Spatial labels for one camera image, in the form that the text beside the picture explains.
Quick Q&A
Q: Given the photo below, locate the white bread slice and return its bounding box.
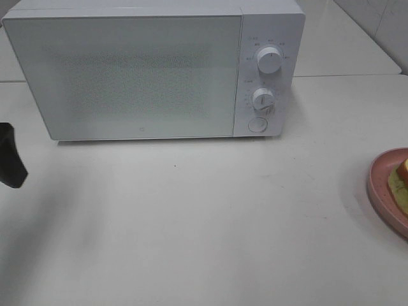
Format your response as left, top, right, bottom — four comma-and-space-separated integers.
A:
395, 159, 408, 187

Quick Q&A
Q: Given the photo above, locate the white timer knob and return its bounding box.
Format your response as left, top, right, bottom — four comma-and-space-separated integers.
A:
252, 88, 276, 112

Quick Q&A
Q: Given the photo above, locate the pink round plate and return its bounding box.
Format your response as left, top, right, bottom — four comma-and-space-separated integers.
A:
367, 147, 407, 240

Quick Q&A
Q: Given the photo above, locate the white microwave door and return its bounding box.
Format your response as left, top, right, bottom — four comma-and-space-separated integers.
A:
4, 16, 241, 140

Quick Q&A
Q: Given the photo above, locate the upper white power knob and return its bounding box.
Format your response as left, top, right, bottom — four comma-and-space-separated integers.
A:
257, 47, 283, 74

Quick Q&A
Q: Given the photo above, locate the round white door button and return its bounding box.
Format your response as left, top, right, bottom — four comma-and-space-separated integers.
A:
248, 117, 268, 133

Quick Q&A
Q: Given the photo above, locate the white microwave oven body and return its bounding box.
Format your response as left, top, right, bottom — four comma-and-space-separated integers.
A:
2, 1, 305, 138

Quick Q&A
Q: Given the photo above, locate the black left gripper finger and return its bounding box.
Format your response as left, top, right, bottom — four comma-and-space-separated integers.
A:
0, 122, 28, 189

